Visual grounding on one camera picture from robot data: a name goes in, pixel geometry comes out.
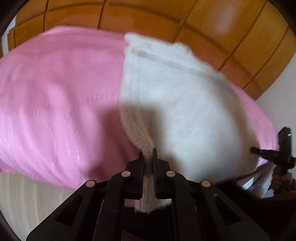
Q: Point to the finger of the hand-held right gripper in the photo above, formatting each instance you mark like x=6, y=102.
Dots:
x=263, y=153

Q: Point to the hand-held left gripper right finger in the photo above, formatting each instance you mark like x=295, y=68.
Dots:
x=160, y=180

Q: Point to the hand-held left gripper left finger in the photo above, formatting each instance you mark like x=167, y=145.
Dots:
x=136, y=180

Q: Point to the white knitted sweater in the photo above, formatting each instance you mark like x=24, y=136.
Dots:
x=185, y=104

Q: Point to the person's right hand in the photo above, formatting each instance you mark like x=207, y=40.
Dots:
x=285, y=182

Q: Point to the person's striped clothing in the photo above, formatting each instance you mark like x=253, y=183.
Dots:
x=252, y=180

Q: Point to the pink dotted blanket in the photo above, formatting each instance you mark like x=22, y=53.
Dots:
x=57, y=104

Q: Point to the wooden panelled wardrobe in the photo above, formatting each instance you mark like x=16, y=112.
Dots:
x=161, y=18

